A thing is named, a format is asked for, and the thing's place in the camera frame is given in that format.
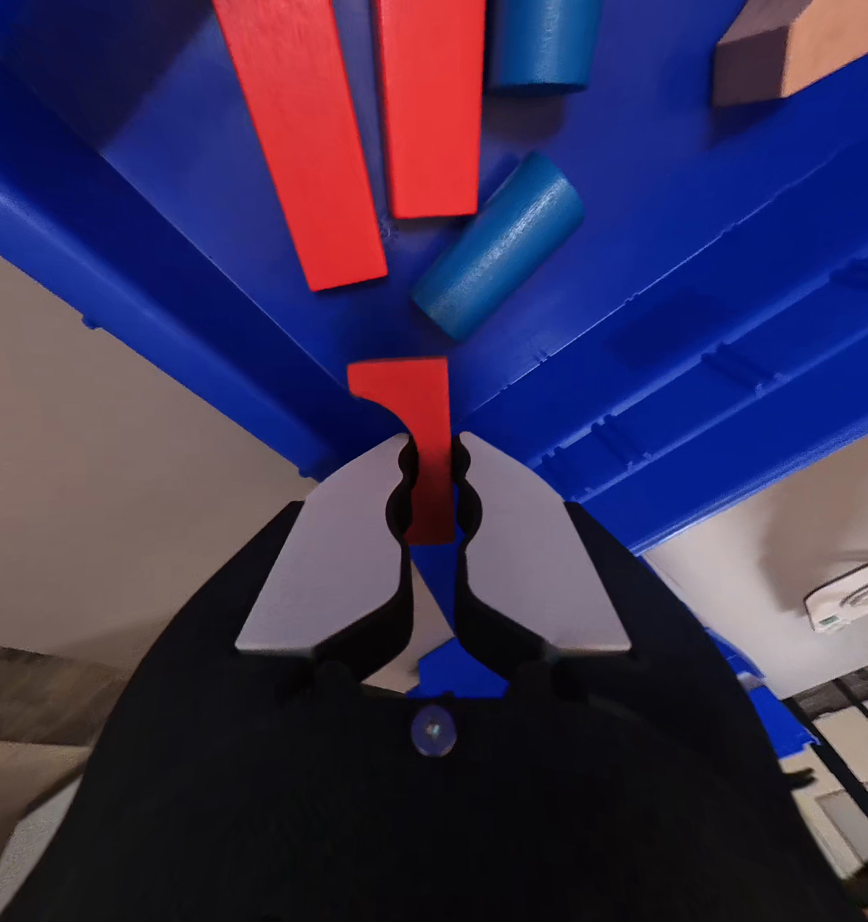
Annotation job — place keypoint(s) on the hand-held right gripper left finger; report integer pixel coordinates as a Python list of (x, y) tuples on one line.
[(333, 562)]

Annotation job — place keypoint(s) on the red plank block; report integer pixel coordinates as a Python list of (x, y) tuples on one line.
[(304, 144), (430, 108)]

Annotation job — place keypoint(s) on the brown wooden block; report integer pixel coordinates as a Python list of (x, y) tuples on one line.
[(801, 50)]

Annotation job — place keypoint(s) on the blue plastic bin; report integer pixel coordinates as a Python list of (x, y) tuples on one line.
[(657, 216)]

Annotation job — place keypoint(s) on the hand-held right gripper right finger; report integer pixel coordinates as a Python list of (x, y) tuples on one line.
[(535, 569)]

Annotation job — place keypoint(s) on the white plastic device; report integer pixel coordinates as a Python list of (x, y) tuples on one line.
[(852, 598)]

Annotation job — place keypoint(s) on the red arch block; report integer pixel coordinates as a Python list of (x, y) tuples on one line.
[(423, 410)]

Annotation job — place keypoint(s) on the blue cylinder block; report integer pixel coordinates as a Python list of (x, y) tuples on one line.
[(499, 245), (546, 43)]

